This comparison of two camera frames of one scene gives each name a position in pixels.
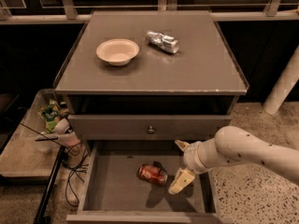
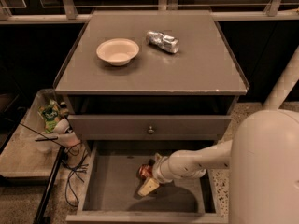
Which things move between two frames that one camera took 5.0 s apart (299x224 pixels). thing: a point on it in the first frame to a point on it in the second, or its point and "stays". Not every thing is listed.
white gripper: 190,157 to 160,171
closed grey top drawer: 147,127 stays
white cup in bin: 62,126 stays
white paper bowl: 118,51 stays
